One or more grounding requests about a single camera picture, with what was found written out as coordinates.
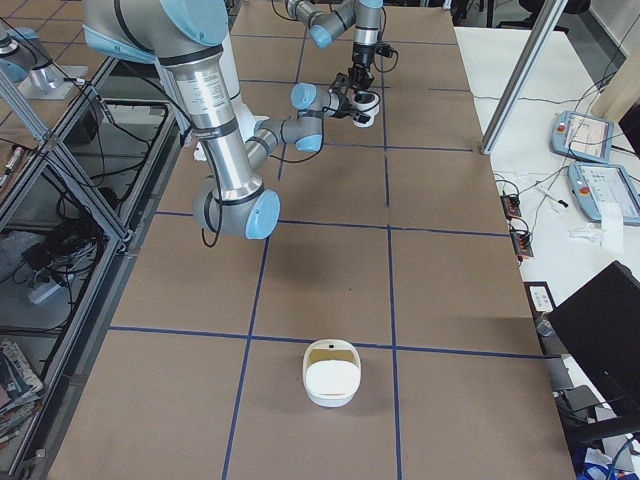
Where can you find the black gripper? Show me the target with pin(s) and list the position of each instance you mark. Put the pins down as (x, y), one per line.
(361, 70)
(348, 108)

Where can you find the white ribbed HOME mug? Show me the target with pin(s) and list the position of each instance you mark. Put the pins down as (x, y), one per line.
(366, 102)

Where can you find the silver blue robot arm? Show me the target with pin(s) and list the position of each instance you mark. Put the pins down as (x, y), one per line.
(186, 38)
(325, 27)

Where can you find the left black orange power strip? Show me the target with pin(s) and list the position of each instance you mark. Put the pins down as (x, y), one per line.
(511, 206)

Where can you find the black orange power strip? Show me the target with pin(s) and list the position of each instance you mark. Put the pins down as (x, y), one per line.
(511, 206)
(521, 241)

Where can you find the black white marker pen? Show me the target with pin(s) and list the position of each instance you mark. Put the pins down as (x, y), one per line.
(547, 193)

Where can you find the far blue teach pendant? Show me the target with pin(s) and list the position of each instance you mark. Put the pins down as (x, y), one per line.
(582, 137)

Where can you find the blue teach pendant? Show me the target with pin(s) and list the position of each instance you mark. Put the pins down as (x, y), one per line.
(582, 137)
(593, 184)

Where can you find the right black orange power strip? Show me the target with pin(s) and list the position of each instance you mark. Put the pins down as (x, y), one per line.
(521, 241)

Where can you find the near blue teach pendant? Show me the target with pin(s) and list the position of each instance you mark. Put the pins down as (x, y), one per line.
(593, 184)

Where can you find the white container with lid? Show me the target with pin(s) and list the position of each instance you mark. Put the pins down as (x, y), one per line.
(331, 372)

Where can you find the black computer monitor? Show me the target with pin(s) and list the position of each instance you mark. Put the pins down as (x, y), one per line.
(599, 327)

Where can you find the aluminium frame post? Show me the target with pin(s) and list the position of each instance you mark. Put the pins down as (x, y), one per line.
(536, 41)

